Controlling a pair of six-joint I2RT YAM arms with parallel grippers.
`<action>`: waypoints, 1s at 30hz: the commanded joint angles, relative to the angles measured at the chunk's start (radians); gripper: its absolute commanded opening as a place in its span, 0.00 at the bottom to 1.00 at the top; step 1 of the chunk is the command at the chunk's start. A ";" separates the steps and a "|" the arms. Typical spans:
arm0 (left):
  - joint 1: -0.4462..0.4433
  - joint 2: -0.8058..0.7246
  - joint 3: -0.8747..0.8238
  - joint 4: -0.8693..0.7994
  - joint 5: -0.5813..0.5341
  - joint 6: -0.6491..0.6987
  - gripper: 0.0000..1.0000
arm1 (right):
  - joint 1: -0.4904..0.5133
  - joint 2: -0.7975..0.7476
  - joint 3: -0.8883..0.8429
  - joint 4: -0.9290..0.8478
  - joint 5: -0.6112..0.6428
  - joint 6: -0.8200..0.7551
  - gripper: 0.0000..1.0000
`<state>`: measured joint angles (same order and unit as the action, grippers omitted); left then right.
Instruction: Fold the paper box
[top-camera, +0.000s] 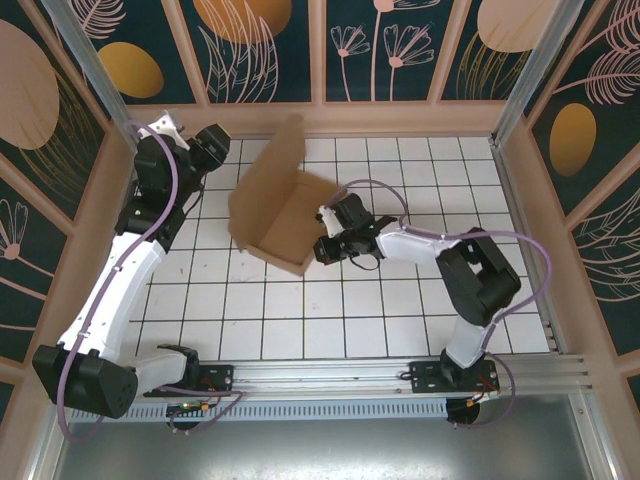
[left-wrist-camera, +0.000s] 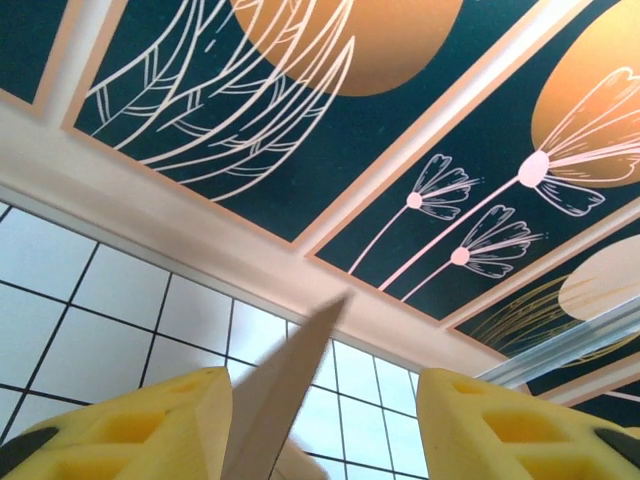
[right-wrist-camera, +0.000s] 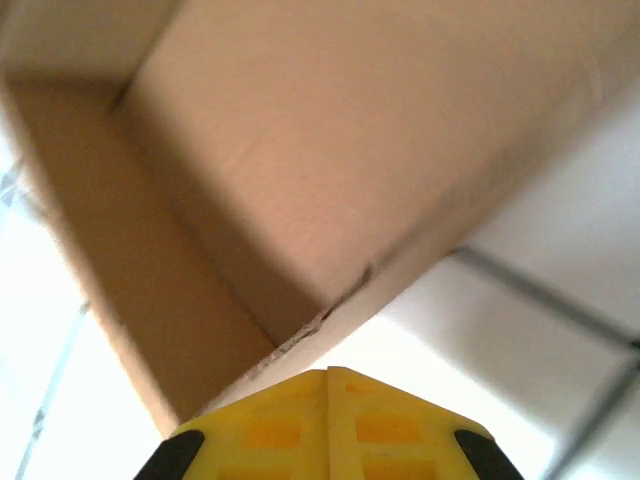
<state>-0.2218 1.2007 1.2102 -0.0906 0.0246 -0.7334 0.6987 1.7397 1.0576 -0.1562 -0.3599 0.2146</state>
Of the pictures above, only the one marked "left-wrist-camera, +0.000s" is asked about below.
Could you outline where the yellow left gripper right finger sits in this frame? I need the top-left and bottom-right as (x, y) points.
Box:
(417, 367), (640, 480)

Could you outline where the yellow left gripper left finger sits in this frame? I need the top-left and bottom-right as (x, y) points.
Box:
(0, 366), (236, 480)

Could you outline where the brown cardboard box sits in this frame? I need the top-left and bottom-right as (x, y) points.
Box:
(209, 292), (351, 480)

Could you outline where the right aluminium corner post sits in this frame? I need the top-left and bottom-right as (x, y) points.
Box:
(472, 299), (640, 389)

